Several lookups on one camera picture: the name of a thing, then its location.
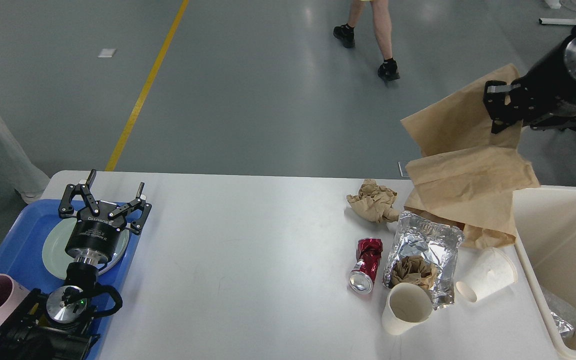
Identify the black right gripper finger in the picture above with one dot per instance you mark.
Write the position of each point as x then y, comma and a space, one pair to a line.
506, 104

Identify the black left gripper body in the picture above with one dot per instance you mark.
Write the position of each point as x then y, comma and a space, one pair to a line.
95, 240

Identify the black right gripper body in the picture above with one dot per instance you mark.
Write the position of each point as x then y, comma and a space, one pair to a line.
551, 84

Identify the green plate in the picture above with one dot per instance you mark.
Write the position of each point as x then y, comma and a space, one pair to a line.
55, 258

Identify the large brown paper bag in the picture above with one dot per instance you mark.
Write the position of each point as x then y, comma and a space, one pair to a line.
461, 158

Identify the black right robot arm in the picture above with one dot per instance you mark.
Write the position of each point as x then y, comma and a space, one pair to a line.
543, 99

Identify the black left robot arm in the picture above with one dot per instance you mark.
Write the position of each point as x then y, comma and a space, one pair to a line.
58, 325

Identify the person in white trousers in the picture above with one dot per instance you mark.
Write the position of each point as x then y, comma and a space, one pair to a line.
16, 167

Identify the black sneakers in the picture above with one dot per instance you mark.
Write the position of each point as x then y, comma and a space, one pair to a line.
388, 70

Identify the passer-by in white shorts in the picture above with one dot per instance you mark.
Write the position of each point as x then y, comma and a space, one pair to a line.
382, 23

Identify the beige plastic bin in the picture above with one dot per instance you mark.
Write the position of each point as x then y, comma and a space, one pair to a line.
545, 219

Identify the silver foil bag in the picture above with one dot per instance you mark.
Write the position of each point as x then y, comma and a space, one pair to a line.
437, 243

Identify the crumpled brown paper ball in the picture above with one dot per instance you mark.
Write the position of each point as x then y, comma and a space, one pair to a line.
374, 203

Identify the small white paper cup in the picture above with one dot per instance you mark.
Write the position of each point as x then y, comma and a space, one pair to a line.
491, 272

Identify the crumpled paper on foil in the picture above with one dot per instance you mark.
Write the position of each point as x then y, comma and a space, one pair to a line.
414, 270

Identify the crushed red soda can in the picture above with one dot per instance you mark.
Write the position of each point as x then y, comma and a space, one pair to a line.
368, 256

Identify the crumpled foil in bin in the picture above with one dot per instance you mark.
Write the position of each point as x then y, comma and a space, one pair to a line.
563, 314

